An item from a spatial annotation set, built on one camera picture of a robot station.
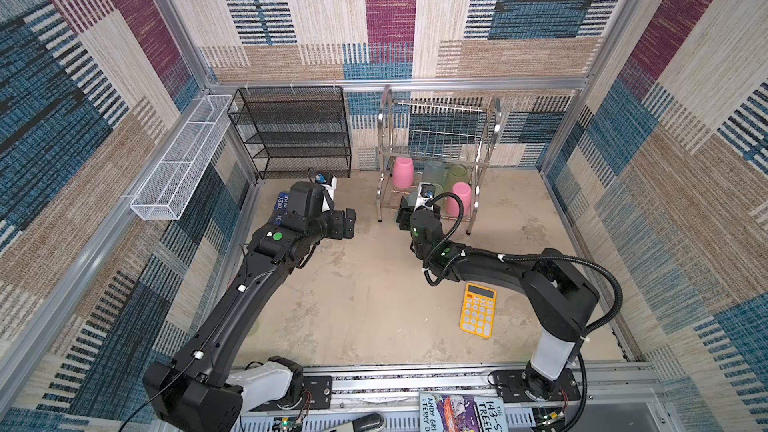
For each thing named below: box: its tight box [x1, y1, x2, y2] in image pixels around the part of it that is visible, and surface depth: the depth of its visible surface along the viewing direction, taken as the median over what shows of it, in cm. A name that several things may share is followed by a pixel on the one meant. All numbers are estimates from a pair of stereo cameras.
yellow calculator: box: [460, 283, 497, 339], surface depth 86 cm
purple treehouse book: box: [419, 393, 508, 432], surface depth 70 cm
